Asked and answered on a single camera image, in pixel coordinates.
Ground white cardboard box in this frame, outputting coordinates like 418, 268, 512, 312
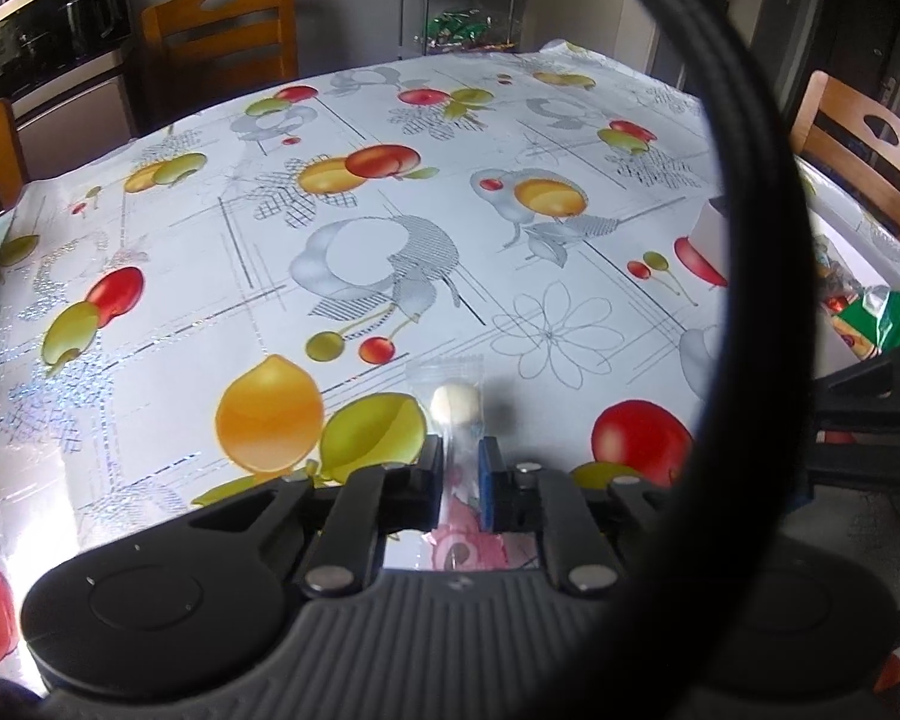
686, 195, 900, 370

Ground colourful snack packet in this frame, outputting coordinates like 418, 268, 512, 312
814, 236, 871, 316

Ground metal shelf rack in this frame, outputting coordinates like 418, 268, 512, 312
397, 0, 527, 62

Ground clear white ball candy packet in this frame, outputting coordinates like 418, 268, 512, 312
409, 361, 530, 572

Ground black braided cable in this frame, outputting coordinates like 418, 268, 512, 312
435, 0, 820, 720

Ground green snack packet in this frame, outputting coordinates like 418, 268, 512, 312
825, 289, 900, 366

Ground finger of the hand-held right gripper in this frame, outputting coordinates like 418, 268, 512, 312
791, 424, 900, 511
808, 356, 900, 410

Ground fruit print tablecloth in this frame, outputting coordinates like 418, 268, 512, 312
0, 41, 900, 695

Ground black tea bar machine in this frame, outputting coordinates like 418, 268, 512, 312
0, 0, 140, 182

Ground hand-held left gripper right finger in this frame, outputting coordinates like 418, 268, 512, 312
476, 435, 674, 597

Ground green wrapped candies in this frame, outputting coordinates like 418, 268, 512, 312
424, 7, 497, 51

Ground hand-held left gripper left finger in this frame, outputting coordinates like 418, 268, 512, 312
131, 435, 445, 602

